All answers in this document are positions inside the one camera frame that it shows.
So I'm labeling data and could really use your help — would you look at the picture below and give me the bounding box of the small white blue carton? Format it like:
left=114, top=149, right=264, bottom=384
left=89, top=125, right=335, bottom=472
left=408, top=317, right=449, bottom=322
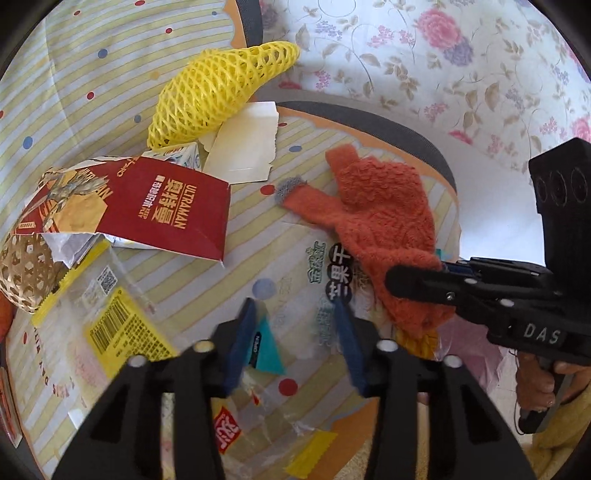
left=142, top=142, right=204, bottom=172

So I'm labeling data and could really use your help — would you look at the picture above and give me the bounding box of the orange knitted glove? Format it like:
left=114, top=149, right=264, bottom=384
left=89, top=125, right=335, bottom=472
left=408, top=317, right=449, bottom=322
left=276, top=144, right=458, bottom=340

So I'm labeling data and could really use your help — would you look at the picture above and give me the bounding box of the clear wrapper with yellow label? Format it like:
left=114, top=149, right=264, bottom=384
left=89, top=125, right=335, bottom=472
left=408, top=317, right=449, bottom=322
left=31, top=240, right=178, bottom=407

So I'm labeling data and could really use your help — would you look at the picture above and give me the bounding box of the person's right hand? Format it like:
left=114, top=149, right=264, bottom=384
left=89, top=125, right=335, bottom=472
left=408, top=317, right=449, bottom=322
left=515, top=353, right=591, bottom=416

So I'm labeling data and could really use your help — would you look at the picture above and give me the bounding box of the teal triangular wrapper scrap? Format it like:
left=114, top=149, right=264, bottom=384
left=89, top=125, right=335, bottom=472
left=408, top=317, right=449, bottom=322
left=249, top=316, right=286, bottom=376

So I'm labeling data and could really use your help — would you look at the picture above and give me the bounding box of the striped dotted cloth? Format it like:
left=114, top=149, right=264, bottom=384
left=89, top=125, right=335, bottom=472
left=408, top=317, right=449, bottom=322
left=0, top=0, right=462, bottom=480

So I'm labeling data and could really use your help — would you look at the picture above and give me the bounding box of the clear wrapper with red label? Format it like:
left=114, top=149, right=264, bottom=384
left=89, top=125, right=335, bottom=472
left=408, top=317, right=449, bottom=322
left=208, top=369, right=338, bottom=479

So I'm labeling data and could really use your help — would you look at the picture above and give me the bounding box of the clear green printed snack packet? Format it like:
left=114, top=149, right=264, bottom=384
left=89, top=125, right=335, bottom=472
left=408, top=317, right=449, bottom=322
left=231, top=222, right=384, bottom=365

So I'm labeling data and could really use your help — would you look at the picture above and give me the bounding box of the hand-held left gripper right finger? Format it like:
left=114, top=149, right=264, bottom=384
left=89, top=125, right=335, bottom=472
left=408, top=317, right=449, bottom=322
left=333, top=298, right=548, bottom=480

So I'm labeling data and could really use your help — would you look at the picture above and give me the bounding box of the torn white card piece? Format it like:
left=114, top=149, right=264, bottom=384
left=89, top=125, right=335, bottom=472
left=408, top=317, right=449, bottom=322
left=203, top=102, right=279, bottom=184

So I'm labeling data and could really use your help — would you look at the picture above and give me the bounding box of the yellow foam fruit net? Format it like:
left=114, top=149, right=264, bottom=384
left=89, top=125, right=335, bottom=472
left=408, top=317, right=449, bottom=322
left=147, top=41, right=300, bottom=149

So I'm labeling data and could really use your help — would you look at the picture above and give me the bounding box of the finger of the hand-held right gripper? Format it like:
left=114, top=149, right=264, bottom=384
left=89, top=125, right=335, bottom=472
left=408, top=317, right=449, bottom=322
left=385, top=264, right=509, bottom=324
left=438, top=257, right=552, bottom=283

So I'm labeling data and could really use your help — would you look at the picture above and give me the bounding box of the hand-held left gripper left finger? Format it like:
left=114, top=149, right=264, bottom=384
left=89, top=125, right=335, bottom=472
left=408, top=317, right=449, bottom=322
left=52, top=298, right=258, bottom=480

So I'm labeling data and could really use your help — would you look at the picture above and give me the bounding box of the floral printed cloth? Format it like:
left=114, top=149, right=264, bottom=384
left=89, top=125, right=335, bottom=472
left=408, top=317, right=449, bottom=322
left=259, top=0, right=591, bottom=185

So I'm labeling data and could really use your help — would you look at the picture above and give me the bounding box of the woven bamboo basket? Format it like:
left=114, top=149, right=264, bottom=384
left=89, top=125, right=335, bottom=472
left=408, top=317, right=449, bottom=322
left=0, top=233, right=70, bottom=315

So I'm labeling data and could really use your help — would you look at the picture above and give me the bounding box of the pink plastic bag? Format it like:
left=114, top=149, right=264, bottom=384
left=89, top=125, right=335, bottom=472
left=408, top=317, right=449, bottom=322
left=416, top=318, right=513, bottom=407

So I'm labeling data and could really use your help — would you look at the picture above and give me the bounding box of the red printed paper box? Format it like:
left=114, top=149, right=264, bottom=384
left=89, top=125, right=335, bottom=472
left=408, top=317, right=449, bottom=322
left=23, top=154, right=232, bottom=267

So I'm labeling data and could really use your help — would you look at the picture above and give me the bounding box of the torn silver foil wrapper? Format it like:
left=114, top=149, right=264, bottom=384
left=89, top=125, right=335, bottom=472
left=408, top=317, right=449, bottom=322
left=42, top=232, right=110, bottom=269

